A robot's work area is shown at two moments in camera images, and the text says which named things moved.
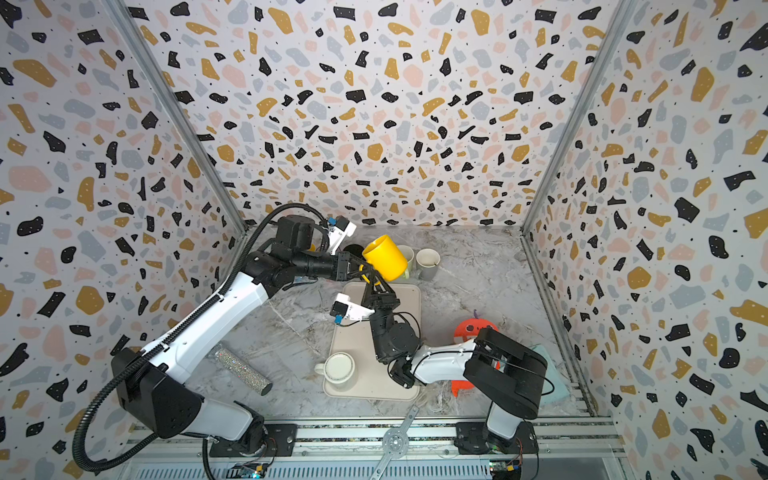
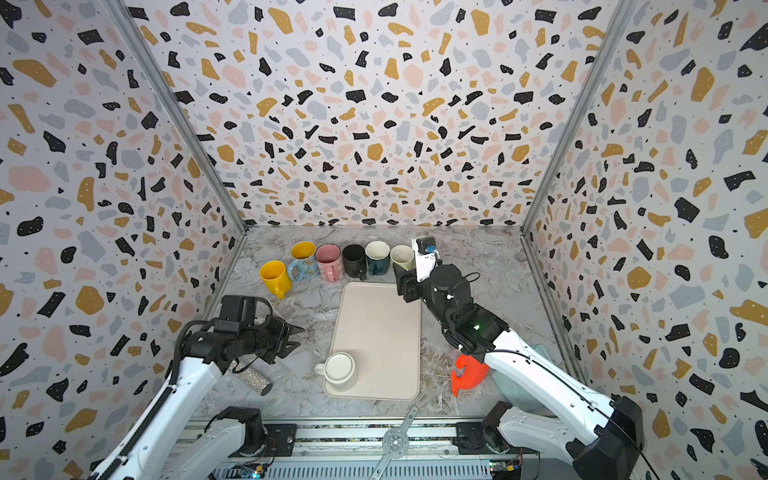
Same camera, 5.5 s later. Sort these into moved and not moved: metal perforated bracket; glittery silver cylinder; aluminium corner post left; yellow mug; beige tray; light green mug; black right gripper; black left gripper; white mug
Moved: black left gripper; yellow mug; black right gripper
Not moved: glittery silver cylinder; white mug; aluminium corner post left; light green mug; metal perforated bracket; beige tray
